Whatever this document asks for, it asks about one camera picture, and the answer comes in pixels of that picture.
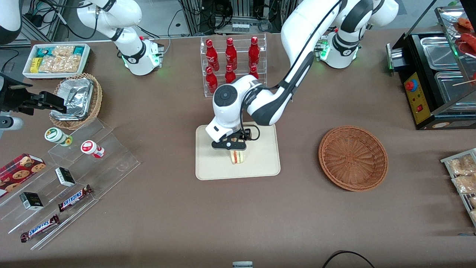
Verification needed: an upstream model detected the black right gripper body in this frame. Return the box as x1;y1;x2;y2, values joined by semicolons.
0;73;36;114

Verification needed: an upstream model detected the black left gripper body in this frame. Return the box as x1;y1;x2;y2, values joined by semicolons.
211;128;253;151

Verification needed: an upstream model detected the beige plastic tray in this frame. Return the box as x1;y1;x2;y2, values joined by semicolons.
196;121;281;181

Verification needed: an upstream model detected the light wicker basket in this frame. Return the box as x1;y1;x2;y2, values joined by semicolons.
49;73;103;130

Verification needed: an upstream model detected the brown round wicker basket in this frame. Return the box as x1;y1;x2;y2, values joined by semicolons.
318;126;389;192

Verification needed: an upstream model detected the aluminium foil container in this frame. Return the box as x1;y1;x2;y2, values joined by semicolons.
59;78;94;98
50;89;93;121

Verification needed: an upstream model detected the green lid yogurt cup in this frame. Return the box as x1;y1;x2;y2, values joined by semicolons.
44;127;73;147

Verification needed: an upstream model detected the clear bag of crackers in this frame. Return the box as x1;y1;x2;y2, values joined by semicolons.
52;45;75;57
38;55;82;74

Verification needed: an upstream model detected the white snack bin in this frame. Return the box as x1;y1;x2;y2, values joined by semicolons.
22;43;91;81

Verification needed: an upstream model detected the red lid yogurt cup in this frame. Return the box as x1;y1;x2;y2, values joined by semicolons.
81;140;105;159

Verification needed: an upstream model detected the small black box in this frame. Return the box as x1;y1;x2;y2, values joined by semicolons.
19;192;44;211
55;167;76;187

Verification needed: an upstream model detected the red cookie box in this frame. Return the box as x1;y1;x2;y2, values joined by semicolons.
0;153;47;198

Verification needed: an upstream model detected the clear acrylic step display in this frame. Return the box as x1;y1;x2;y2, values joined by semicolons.
0;118;141;251

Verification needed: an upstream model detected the snickers chocolate bar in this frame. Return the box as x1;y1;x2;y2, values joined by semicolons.
58;185;93;213
20;214;60;243

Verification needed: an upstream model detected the clear acrylic bottle rack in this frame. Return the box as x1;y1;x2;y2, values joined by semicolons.
200;33;267;98

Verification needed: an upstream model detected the black food warmer machine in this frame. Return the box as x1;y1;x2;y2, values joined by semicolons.
386;6;476;131

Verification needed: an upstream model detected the steel warmer pan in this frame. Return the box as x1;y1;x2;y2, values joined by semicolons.
434;70;476;105
419;35;463;71

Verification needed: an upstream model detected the red sausage on skewer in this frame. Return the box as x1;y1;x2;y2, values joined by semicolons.
454;33;476;57

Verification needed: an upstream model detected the orange sausage on skewer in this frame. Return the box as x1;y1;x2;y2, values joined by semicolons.
453;17;476;32

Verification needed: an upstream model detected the black cable loop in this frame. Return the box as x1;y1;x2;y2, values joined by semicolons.
322;251;376;268

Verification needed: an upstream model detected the grey wire snack rack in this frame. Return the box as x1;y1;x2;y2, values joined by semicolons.
440;148;476;228

